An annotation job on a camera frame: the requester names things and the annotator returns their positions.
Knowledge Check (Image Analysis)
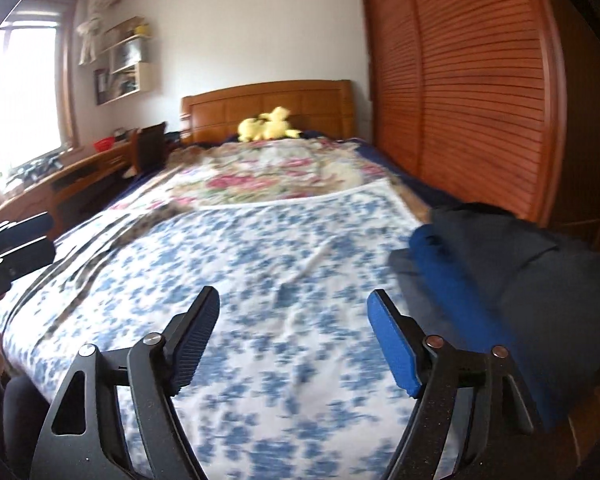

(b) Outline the black double-breasted coat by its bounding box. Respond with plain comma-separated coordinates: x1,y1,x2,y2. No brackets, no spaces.
431,203,600,416

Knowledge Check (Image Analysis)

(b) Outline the wooden desk cabinet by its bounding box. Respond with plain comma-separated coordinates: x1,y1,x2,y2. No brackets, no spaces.
0,143,132,238

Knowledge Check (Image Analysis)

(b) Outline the folded navy blue garment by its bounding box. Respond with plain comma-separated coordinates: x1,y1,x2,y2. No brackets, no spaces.
408,224,564,429

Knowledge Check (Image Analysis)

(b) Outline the folded grey garment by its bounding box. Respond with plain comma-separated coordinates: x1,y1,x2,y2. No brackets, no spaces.
388,249,464,348

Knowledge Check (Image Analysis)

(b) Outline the red bowl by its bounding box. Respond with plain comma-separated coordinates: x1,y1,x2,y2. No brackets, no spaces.
94,136,116,153

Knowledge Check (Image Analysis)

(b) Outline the blue floral bed sheet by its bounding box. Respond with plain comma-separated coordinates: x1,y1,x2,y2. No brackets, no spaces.
0,179,419,479

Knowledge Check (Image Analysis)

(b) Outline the window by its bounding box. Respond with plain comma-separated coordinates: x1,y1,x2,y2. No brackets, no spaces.
0,0,79,182

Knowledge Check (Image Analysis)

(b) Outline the dark wooden chair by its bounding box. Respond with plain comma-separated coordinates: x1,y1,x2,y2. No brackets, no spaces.
131,122,167,174

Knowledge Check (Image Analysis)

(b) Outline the pink floral quilt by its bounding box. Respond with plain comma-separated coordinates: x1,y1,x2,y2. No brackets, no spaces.
109,136,431,216

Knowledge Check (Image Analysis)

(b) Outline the tied white curtain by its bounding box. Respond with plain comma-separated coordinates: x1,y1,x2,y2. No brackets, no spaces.
76,0,119,66

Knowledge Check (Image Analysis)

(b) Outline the yellow plush toy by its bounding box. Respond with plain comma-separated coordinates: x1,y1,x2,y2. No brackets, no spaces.
237,106,301,142

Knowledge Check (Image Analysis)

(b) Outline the wooden headboard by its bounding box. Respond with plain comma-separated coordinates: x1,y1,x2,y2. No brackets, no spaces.
181,79,357,144

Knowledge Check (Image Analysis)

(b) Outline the wooden louvered wardrobe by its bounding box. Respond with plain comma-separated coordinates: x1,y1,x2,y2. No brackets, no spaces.
364,0,600,244

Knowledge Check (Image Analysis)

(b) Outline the white wall shelf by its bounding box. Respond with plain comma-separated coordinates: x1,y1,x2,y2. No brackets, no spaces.
94,16,151,106

